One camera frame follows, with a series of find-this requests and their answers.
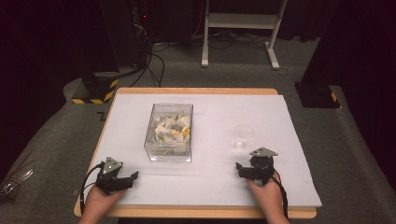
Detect white metal stand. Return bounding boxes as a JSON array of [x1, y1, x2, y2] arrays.
[[201, 0, 290, 71]]

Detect clear glass cup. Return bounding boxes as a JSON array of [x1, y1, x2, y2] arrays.
[[232, 123, 256, 151]]

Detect person's right hand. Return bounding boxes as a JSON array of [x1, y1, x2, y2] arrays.
[[247, 173, 286, 217]]

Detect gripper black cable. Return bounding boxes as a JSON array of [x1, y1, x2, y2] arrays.
[[270, 169, 290, 219], [79, 161, 106, 217]]

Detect clear plastic box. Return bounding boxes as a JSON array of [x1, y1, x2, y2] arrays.
[[143, 103, 194, 163]]

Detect person's left hand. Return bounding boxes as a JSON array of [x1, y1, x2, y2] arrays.
[[83, 186, 127, 217]]

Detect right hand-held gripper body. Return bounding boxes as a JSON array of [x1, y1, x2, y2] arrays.
[[248, 147, 279, 187]]

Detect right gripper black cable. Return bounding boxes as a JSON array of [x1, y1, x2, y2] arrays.
[[270, 169, 290, 219]]

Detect black equipment rack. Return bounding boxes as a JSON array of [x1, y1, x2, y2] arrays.
[[97, 0, 154, 75]]

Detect white table mat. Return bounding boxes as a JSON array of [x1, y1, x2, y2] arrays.
[[82, 93, 323, 208]]

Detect black floor cables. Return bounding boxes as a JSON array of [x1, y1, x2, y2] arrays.
[[130, 43, 166, 89]]

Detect black yellow striped base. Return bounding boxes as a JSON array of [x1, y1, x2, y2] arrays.
[[71, 72, 120, 105]]

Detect metal tripod legs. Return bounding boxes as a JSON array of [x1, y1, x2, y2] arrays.
[[0, 151, 35, 201]]

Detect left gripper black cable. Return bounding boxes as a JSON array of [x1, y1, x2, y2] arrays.
[[79, 161, 106, 217]]

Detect black pillar with base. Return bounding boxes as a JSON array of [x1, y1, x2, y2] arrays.
[[293, 0, 396, 109]]

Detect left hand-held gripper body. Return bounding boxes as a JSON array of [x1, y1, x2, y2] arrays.
[[94, 156, 127, 196]]

